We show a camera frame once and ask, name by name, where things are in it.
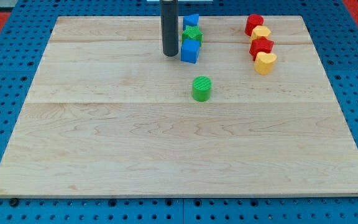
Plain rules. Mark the blue cube block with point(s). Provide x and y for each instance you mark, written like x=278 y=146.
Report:
x=190 y=50

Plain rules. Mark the green cylinder block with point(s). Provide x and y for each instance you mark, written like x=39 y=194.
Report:
x=201 y=88

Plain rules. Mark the wooden board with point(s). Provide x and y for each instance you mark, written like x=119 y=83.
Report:
x=109 y=116

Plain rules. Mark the green star block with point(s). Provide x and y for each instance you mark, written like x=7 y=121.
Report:
x=192 y=33

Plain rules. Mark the blue triangle block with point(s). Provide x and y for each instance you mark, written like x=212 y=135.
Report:
x=190 y=20

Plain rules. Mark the yellow heart block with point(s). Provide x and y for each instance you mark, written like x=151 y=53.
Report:
x=264 y=62

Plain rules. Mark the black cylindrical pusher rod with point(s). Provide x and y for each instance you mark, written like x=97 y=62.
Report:
x=169 y=25

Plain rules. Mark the red star block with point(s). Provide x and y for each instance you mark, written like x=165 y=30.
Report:
x=260 y=45

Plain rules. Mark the yellow pentagon block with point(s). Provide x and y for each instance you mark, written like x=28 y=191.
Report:
x=260 y=31

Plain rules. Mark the red cylinder block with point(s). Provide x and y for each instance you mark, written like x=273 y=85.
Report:
x=253 y=21

